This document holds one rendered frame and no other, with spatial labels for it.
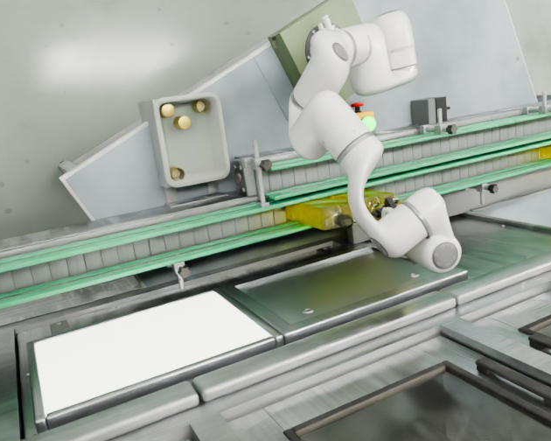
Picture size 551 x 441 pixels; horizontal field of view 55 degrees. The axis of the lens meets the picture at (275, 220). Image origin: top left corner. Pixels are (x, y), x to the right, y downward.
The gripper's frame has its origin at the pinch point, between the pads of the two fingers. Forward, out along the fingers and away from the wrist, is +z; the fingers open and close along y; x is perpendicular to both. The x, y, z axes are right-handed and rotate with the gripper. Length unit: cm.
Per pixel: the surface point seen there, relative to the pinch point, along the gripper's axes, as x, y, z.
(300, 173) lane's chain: 10.5, 9.4, 29.0
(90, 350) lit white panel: 66, -13, -10
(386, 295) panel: 5.6, -11.8, -13.7
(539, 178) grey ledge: -84, -9, 54
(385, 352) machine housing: 12.7, -16.0, -28.7
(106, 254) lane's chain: 63, -1, 15
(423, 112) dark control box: -37, 20, 49
